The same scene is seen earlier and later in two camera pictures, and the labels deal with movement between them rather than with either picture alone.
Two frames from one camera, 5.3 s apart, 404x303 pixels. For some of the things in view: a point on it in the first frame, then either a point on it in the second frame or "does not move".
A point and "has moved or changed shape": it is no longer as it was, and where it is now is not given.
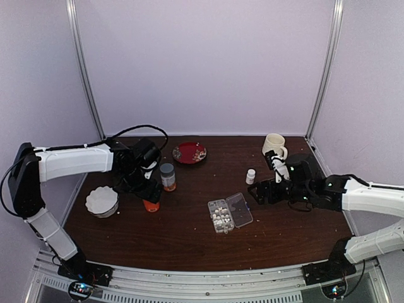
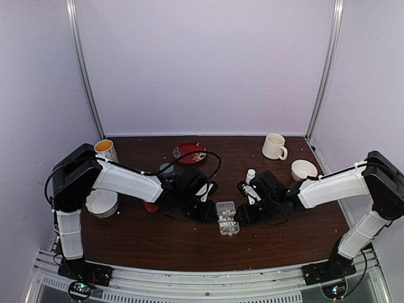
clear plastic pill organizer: x=232 y=213 has moved or changed shape
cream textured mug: x=275 y=142 does not move
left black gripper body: x=134 y=182 -> x=193 y=211
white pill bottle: x=250 y=177 does not move
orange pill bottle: x=151 y=207 does not move
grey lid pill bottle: x=168 y=177 does not move
